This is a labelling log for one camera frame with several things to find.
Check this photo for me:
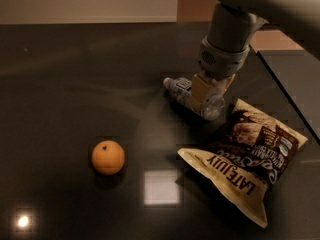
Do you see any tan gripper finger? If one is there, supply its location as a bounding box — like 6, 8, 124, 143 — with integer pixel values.
222, 74, 235, 93
189, 73, 213, 112

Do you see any blue plastic water bottle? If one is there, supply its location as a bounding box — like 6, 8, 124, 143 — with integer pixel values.
163, 76, 225, 121

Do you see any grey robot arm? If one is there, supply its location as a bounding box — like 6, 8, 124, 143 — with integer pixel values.
188, 0, 320, 114

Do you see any brown chip bag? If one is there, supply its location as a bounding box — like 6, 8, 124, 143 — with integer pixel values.
178, 99, 307, 228

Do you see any orange fruit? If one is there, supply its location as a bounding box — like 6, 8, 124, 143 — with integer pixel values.
91, 140, 125, 175

